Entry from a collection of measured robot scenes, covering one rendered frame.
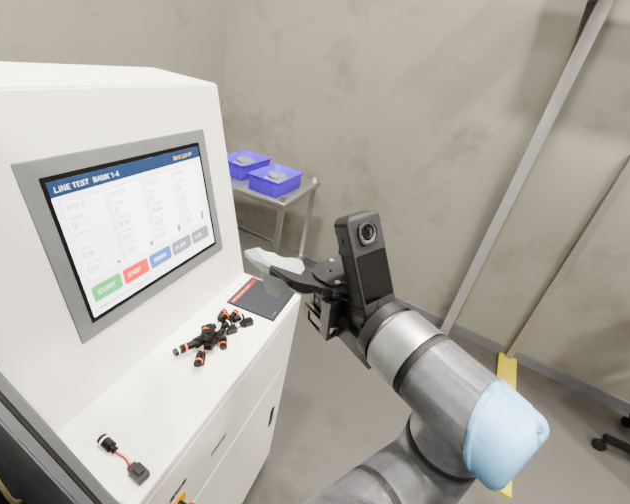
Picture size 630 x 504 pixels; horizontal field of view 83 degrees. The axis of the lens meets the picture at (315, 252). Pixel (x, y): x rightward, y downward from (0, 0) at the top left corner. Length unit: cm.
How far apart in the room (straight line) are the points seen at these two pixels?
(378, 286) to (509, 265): 234
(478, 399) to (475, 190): 227
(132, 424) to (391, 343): 62
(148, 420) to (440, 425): 64
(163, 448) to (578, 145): 238
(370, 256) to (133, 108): 64
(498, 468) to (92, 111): 80
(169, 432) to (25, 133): 59
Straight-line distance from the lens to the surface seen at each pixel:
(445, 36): 255
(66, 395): 87
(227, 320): 101
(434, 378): 34
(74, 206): 78
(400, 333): 36
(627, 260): 273
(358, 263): 37
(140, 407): 88
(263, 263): 44
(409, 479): 38
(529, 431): 34
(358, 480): 37
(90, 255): 81
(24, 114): 75
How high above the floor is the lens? 169
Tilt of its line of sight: 30 degrees down
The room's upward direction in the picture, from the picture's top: 12 degrees clockwise
